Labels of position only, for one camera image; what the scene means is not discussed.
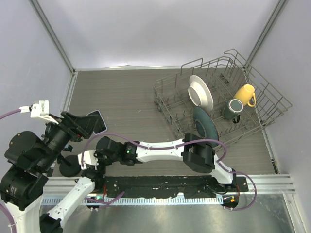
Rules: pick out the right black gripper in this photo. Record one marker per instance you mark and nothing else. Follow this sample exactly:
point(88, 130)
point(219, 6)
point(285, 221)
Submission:
point(101, 165)

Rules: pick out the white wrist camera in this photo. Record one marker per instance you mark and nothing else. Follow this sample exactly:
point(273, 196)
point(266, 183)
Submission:
point(87, 158)
point(40, 110)

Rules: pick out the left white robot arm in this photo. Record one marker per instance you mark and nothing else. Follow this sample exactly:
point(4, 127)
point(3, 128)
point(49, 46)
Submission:
point(21, 187)

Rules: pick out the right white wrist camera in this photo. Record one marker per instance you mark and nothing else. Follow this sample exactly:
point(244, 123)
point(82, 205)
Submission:
point(87, 158)

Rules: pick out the yellow mug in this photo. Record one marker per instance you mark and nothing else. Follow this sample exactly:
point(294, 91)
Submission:
point(246, 94)

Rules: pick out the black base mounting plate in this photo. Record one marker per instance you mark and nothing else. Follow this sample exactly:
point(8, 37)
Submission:
point(164, 187)

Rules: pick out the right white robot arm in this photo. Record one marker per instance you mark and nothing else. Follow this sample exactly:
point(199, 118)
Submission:
point(201, 155)

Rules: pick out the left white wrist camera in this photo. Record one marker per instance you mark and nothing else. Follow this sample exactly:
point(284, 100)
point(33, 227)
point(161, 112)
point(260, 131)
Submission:
point(40, 110)

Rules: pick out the white slotted cable duct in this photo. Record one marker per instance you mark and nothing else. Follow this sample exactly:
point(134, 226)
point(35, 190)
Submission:
point(179, 200)

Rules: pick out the black phone stand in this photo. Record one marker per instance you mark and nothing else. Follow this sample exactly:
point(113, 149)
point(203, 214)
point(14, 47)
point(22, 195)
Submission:
point(68, 166)

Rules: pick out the white plate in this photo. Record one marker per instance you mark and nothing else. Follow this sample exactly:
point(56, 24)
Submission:
point(199, 93)

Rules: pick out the lilac case phone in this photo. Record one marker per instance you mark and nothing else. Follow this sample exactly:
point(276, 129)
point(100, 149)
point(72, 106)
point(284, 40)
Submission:
point(100, 126)

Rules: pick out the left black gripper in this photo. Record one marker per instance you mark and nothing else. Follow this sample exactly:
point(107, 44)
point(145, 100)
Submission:
point(87, 124)

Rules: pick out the grey wire dish rack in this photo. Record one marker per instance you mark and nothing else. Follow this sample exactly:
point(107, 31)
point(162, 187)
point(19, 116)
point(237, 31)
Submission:
point(224, 76)

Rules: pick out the dark teal plate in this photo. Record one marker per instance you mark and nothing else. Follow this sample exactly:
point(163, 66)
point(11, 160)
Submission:
point(204, 124)

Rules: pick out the dark green mug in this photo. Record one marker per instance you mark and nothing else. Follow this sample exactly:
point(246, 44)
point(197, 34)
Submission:
point(233, 110)

